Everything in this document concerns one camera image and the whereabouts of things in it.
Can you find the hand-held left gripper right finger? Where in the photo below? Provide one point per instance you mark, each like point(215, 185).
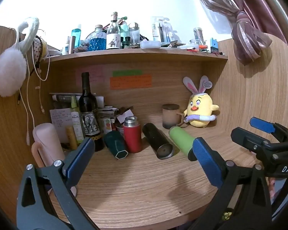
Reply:
point(206, 158)

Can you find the clear labelled glass bottle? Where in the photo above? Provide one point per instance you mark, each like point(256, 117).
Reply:
point(113, 36)

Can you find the brown lidded mug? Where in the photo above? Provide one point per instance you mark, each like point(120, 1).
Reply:
point(171, 117)

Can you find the orange sticky note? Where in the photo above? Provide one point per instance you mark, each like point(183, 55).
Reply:
point(130, 82)

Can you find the green sticky note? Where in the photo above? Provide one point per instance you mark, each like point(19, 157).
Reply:
point(127, 73)

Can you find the wooden shelf board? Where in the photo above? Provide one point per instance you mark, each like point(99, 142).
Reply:
point(134, 54)

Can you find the blue small box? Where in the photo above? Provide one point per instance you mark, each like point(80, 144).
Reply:
point(214, 45)

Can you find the pink sticky note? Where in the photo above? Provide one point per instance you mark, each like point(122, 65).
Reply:
point(93, 75)

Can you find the clear blister packaging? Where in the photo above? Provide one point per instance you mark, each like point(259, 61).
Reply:
point(161, 30)

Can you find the white flat case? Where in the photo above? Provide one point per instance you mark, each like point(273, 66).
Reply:
point(150, 44)

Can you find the small white bottle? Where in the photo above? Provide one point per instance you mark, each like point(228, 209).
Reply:
point(66, 46)

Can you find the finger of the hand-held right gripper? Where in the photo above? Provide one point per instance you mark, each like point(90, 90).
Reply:
point(262, 124)
point(246, 137)

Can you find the clear glass jar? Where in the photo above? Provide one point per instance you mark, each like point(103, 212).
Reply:
point(198, 36)

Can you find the blue liquid glass bottle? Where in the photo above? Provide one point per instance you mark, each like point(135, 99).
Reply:
point(98, 40)

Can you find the light green cup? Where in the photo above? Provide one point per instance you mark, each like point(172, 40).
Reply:
point(182, 140)

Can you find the clear round glass bottle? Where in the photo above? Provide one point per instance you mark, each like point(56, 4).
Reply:
point(134, 33)

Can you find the stack of cards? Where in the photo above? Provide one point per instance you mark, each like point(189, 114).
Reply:
point(108, 115)

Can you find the small carton with coloured dots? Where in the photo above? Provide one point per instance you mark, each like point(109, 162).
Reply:
point(108, 126)

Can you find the red thermos cup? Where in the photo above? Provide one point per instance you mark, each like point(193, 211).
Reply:
point(132, 136)

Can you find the mauve curtain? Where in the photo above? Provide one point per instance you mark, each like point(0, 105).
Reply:
point(244, 36)

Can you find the dark green hexagonal cup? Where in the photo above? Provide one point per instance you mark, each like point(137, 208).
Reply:
point(115, 145)

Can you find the black thermos cup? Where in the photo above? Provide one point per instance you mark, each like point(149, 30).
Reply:
point(156, 140)

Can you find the yellow tube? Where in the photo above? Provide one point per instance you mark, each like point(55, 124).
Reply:
point(71, 137)

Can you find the yellow chick plush toy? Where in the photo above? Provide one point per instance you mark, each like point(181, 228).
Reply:
point(200, 107)

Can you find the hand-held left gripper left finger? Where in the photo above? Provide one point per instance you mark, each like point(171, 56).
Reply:
point(81, 155)

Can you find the dark wine bottle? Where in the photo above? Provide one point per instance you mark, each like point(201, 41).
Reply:
point(88, 110)

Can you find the green spray bottle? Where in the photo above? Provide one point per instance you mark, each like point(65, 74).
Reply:
point(76, 122)

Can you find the teal plastic bottle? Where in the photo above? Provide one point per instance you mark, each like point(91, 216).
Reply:
point(75, 37)

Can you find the white handwritten paper note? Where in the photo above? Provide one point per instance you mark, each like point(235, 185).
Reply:
point(60, 122)

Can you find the white fluffy earmuffs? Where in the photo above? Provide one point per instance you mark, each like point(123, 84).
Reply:
point(9, 74)

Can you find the polka dot headband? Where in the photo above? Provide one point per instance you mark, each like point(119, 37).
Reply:
point(38, 50)

